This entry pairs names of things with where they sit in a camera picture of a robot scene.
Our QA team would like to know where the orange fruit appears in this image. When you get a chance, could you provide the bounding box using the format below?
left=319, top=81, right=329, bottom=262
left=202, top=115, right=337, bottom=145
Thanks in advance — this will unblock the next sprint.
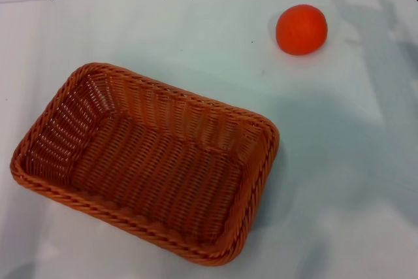
left=276, top=3, right=328, bottom=56

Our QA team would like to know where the orange woven wicker basket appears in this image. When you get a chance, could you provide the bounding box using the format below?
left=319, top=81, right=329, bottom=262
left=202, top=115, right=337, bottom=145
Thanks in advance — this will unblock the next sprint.
left=9, top=61, right=281, bottom=267

